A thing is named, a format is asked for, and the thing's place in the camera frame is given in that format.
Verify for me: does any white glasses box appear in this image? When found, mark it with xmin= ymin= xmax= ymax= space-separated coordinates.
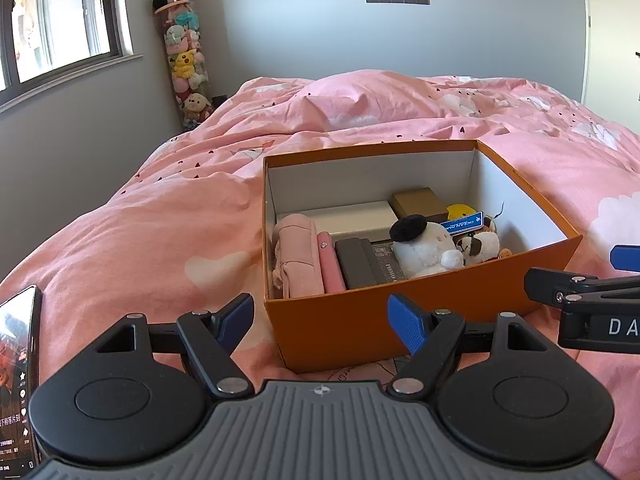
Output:
xmin=312 ymin=200 xmax=398 ymax=241

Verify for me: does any pink printed quilt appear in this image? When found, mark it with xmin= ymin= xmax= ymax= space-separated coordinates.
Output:
xmin=0 ymin=69 xmax=640 ymax=480

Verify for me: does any window with dark frame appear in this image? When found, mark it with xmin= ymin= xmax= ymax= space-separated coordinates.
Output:
xmin=0 ymin=0 xmax=143 ymax=111

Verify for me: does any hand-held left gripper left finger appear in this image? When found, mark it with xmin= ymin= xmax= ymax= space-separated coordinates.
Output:
xmin=90 ymin=293 xmax=256 ymax=398

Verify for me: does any brown plush toy blue tag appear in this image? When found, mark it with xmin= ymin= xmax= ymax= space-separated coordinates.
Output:
xmin=440 ymin=210 xmax=513 ymax=267

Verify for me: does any dark grey case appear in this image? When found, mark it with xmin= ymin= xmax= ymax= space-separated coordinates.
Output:
xmin=334 ymin=237 xmax=376 ymax=291

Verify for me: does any slim pink case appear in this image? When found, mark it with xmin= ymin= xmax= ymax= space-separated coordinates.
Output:
xmin=316 ymin=231 xmax=347 ymax=293

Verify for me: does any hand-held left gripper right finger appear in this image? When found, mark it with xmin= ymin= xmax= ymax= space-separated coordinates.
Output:
xmin=387 ymin=292 xmax=553 ymax=398

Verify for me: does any white door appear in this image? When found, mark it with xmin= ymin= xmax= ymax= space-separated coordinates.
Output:
xmin=582 ymin=0 xmax=640 ymax=136

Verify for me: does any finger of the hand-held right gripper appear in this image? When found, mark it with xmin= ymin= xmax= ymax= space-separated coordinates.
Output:
xmin=610 ymin=245 xmax=640 ymax=273
xmin=524 ymin=267 xmax=640 ymax=313

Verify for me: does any pink fabric pouch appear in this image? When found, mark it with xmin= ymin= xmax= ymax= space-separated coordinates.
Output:
xmin=271 ymin=213 xmax=326 ymax=298

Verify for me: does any orange cardboard box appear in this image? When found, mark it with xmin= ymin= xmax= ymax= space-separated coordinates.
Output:
xmin=261 ymin=139 xmax=584 ymax=375

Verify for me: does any white plush toy black beret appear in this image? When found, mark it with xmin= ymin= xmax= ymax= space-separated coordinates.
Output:
xmin=389 ymin=214 xmax=466 ymax=280

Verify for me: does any black smartphone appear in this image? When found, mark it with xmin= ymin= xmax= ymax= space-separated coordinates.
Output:
xmin=0 ymin=285 xmax=43 ymax=473

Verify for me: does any brown small box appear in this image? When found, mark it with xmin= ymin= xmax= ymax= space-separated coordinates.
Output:
xmin=390 ymin=187 xmax=448 ymax=218

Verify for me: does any clear tube of plush toys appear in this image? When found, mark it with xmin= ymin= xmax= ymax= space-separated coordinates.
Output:
xmin=154 ymin=0 xmax=213 ymax=133

